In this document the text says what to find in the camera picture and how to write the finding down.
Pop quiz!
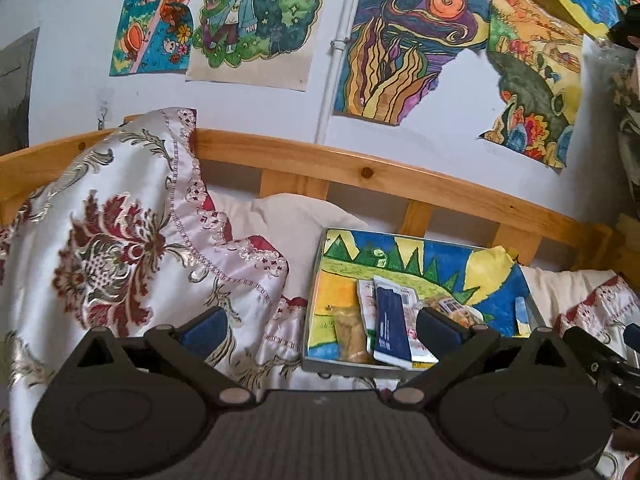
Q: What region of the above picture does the white wall pipe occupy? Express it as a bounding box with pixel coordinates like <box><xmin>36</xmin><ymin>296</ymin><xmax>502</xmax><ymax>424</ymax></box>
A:
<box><xmin>314</xmin><ymin>0</ymin><xmax>357</xmax><ymax>145</ymax></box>

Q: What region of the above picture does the white red-text snack packet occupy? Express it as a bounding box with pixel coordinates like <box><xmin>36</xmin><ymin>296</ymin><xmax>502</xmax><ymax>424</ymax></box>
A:
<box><xmin>357</xmin><ymin>276</ymin><xmax>438</xmax><ymax>370</ymax></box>

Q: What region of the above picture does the clear bag of puffed snack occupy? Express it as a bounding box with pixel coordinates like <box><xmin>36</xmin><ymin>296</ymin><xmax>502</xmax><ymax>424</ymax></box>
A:
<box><xmin>332</xmin><ymin>307</ymin><xmax>373</xmax><ymax>364</ymax></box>

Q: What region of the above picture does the orange snack packet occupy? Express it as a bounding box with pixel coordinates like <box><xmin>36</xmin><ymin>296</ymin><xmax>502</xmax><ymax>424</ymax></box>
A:
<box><xmin>427</xmin><ymin>296</ymin><xmax>485</xmax><ymax>328</ymax></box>

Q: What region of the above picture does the swirly sun painting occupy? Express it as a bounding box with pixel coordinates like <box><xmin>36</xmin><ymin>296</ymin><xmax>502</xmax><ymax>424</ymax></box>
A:
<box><xmin>334</xmin><ymin>0</ymin><xmax>491</xmax><ymax>126</ymax></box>

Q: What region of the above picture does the white pillow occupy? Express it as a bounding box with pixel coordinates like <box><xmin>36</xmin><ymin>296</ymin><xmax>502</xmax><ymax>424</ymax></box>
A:
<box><xmin>210</xmin><ymin>192</ymin><xmax>369</xmax><ymax>299</ymax></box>

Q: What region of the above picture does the red-haired girl painting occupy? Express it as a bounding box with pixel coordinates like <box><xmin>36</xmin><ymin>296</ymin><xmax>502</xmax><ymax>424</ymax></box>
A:
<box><xmin>110</xmin><ymin>0</ymin><xmax>194</xmax><ymax>77</ymax></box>

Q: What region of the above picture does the dark blue snack packet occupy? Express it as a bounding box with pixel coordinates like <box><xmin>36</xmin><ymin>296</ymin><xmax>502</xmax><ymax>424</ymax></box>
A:
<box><xmin>373</xmin><ymin>286</ymin><xmax>412</xmax><ymax>370</ymax></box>

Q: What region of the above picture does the blond boy painting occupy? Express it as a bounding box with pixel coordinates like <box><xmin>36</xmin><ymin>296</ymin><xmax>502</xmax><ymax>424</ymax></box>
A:
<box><xmin>186</xmin><ymin>0</ymin><xmax>323</xmax><ymax>91</ymax></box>

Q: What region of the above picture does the wooden bed headboard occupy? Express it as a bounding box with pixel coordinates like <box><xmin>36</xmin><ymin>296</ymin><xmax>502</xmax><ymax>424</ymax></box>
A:
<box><xmin>0</xmin><ymin>114</ymin><xmax>640</xmax><ymax>271</ymax></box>

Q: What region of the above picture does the tray with dinosaur painting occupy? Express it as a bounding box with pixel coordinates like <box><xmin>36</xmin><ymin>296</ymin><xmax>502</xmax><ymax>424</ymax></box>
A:
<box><xmin>303</xmin><ymin>229</ymin><xmax>539</xmax><ymax>380</ymax></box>

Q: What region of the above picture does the landscape painting on wall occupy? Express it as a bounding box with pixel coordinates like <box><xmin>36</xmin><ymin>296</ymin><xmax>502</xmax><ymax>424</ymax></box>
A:
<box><xmin>482</xmin><ymin>0</ymin><xmax>582</xmax><ymax>170</ymax></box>

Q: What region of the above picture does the white floral embroidered blanket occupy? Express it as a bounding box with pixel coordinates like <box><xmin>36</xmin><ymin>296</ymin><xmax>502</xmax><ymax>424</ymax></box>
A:
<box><xmin>1</xmin><ymin>107</ymin><xmax>307</xmax><ymax>479</ymax></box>

